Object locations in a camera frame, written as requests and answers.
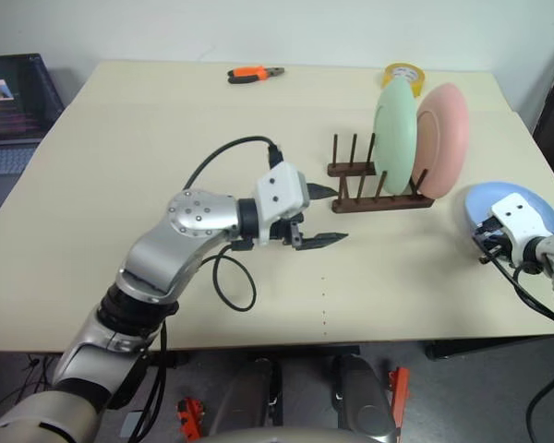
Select pink round plate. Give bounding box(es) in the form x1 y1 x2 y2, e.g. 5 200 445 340
413 82 470 200

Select brown wooden dish rack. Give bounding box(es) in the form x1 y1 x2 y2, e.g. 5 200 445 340
326 133 436 214

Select black floor cable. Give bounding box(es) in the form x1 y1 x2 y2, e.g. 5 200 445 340
0 353 59 419

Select orange black pliers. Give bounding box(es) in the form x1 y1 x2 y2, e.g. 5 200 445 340
226 66 286 85

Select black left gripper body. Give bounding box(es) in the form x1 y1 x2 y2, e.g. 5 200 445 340
267 212 306 251

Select open laptop computer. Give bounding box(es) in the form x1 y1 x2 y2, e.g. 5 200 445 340
0 53 66 210

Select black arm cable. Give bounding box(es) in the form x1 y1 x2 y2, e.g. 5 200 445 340
131 135 286 437
482 251 554 443

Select dark rounded robot foot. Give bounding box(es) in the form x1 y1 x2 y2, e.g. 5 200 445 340
247 355 285 426

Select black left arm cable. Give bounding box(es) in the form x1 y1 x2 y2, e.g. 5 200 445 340
131 135 286 437

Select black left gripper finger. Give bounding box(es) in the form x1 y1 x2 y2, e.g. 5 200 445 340
306 182 339 201
298 232 350 252

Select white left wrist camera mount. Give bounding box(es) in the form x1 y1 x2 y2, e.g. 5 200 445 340
256 161 312 245

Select grey rounded robot foot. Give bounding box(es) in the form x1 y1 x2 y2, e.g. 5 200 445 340
336 354 397 439

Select green round plate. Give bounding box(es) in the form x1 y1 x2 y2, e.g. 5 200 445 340
372 76 419 198

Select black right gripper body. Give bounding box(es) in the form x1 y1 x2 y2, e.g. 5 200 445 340
472 215 513 268

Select orange black clamp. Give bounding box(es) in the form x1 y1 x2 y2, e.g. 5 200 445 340
389 366 411 433
177 397 207 439

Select yellow tape roll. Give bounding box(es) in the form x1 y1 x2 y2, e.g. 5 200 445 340
380 63 427 98

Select blue round plate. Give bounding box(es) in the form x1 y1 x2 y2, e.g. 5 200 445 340
464 182 554 245

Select silver robot torso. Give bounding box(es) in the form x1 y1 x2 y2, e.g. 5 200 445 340
205 426 401 443

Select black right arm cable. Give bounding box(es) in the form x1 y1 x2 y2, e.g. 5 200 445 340
482 251 554 443

